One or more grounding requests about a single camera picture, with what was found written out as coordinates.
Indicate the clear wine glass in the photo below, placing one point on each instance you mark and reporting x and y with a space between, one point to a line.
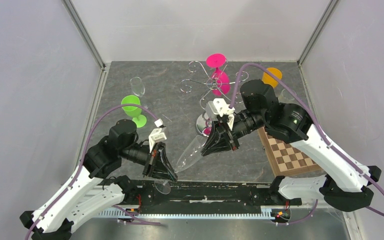
138 89

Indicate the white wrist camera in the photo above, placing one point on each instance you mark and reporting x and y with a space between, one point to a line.
158 134
219 108

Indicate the chrome wine glass rack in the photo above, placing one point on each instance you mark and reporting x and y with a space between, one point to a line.
203 124

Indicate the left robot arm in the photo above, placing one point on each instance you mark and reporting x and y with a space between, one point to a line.
64 213

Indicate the white slotted cable duct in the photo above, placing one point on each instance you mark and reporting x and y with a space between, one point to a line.
264 214

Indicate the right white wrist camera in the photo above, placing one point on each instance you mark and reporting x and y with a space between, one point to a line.
219 108

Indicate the green wine glass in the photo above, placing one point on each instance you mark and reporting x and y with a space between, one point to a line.
133 111

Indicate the pink wine glass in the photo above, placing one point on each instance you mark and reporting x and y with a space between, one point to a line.
220 80

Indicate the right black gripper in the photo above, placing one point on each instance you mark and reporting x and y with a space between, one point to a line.
219 134

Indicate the wooden chessboard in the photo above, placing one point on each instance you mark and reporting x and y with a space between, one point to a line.
284 159

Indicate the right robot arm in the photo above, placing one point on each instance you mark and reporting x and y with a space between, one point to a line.
345 183

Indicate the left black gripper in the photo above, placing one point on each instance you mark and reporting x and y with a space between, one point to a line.
158 165

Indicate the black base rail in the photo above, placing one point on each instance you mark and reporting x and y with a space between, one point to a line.
206 198

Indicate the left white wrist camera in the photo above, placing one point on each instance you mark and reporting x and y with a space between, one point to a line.
158 134

